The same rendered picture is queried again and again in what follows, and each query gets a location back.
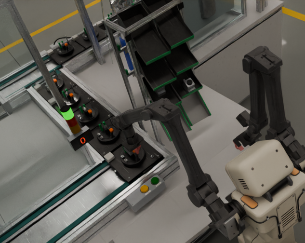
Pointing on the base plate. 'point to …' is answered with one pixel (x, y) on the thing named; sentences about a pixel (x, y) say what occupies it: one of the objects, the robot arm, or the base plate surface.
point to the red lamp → (72, 121)
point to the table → (181, 209)
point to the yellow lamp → (75, 128)
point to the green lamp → (68, 114)
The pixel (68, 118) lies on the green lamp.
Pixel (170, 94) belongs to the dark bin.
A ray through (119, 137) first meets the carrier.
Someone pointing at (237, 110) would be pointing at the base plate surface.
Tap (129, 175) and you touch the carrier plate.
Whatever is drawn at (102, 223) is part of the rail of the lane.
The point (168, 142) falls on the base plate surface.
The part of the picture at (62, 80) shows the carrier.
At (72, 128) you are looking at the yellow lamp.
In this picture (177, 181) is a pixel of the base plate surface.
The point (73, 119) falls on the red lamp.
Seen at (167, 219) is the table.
